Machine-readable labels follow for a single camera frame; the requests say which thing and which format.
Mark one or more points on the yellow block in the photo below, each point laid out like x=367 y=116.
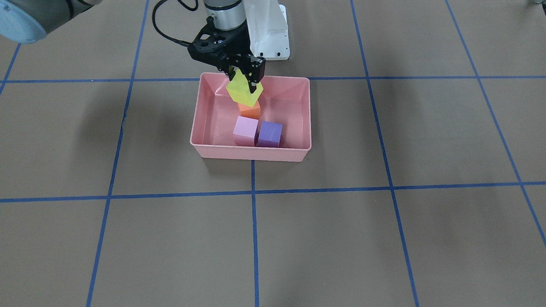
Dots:
x=240 y=92

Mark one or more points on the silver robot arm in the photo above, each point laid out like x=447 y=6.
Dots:
x=28 y=21

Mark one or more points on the purple block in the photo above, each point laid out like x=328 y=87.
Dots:
x=269 y=134

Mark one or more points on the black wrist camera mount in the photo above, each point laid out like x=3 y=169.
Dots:
x=209 y=46

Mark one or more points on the pink plastic bin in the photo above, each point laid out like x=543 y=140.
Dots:
x=285 y=100

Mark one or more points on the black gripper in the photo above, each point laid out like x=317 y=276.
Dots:
x=239 y=44

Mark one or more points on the pink block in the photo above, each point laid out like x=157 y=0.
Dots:
x=245 y=131

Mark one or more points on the white camera pillar base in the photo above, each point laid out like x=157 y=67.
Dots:
x=268 y=29

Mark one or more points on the orange block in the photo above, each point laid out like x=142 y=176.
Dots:
x=250 y=112

